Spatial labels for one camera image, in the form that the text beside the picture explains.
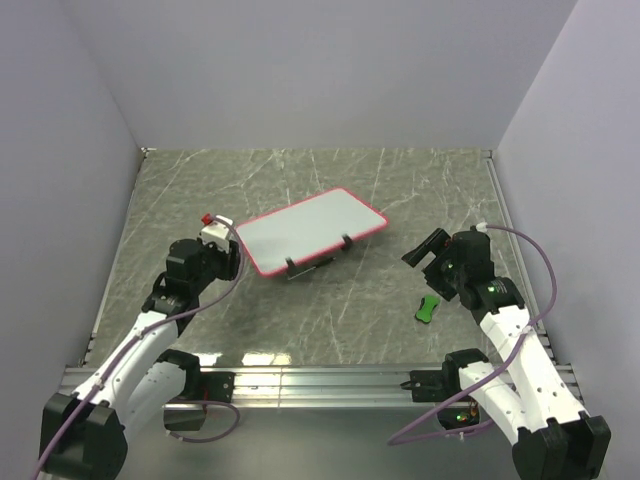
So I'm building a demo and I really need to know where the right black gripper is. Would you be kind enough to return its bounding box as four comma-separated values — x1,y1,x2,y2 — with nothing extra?
402,228,467,301

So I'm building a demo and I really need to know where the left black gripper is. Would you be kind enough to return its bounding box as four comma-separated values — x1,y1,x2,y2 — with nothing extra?
191,229,243,294

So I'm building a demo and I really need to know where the green whiteboard eraser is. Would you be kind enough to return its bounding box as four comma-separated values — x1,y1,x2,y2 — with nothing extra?
414,295,440,324

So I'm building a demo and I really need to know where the pink-framed whiteboard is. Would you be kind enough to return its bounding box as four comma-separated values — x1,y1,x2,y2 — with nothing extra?
237,187,389,277

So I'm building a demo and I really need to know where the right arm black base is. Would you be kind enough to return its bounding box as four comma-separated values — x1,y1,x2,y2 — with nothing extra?
400,370,461,403

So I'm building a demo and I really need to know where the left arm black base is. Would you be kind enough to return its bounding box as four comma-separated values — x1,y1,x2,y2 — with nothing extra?
168,371,236,403

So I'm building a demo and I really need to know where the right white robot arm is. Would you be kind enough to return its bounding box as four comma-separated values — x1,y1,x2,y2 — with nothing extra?
388,223,611,479

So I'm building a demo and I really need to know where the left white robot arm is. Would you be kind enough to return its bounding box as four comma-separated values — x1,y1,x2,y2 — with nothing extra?
35,239,244,479

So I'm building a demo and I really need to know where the left black whiteboard foot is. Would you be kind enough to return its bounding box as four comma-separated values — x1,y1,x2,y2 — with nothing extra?
285,258,298,278

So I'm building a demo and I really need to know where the black whiteboard foot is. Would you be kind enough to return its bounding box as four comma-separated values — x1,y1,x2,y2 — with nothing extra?
341,235,353,251
285,258,298,278

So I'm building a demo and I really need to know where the right black whiteboard foot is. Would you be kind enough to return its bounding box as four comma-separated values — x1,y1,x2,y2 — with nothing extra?
341,235,353,251

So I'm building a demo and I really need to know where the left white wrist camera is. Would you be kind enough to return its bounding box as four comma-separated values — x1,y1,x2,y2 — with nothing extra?
198,213,234,245

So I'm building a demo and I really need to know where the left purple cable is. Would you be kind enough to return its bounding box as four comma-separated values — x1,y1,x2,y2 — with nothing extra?
33,214,246,480

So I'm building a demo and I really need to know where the purple cable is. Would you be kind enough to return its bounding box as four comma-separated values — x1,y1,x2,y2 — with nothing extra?
33,214,246,480
387,224,559,446

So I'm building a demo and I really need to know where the metal whiteboard stand wire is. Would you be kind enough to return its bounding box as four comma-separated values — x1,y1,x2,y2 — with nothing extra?
287,255,337,280

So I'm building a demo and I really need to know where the aluminium mounting rail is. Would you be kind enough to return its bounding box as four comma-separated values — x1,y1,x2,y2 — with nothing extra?
59,365,574,410

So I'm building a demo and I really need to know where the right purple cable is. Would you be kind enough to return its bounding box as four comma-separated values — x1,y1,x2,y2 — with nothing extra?
387,224,559,446

